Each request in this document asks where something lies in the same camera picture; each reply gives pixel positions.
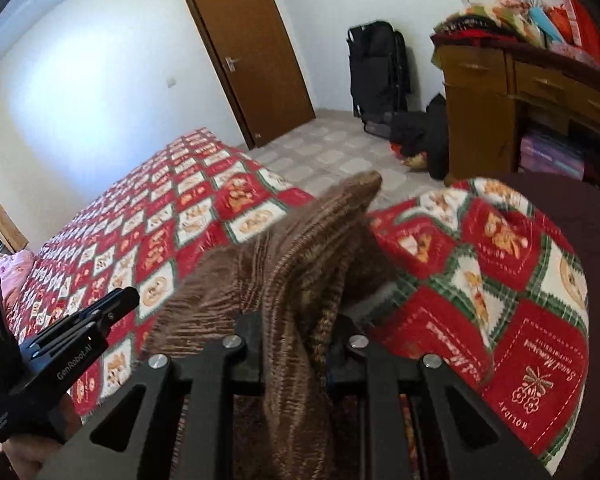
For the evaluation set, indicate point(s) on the red bear printed blanket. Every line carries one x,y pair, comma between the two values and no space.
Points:
480,285

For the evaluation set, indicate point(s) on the brown wooden door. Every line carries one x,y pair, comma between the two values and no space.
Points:
250,50

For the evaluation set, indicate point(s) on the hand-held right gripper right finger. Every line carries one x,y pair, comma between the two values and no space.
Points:
345,360

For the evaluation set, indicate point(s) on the person's left hand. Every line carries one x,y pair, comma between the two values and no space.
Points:
35,455

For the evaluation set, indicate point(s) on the black suitcase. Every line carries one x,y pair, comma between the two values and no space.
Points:
377,70

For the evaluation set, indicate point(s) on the red paper bag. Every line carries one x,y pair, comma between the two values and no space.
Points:
582,15

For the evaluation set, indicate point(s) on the pink quilted pillow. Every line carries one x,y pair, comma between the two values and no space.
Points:
15,275

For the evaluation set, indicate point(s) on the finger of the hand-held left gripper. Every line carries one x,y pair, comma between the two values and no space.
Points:
115,302

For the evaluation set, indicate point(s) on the wooden dresser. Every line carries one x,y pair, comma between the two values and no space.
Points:
480,110

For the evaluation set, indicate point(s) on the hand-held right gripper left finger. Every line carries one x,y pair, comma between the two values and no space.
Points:
250,355

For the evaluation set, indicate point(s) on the pile of colourful clutter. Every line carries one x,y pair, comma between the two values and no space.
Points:
495,17

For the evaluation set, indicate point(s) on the pink storage boxes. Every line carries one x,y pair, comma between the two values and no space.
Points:
550,155

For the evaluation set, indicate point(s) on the black floor bag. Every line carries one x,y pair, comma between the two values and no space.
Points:
409,130

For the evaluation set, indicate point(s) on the black upright bag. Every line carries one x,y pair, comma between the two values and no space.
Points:
436,135

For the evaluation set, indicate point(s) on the cream wooden headboard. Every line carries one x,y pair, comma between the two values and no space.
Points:
2,225

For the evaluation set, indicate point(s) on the brown knitted sweater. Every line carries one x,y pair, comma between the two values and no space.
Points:
290,270

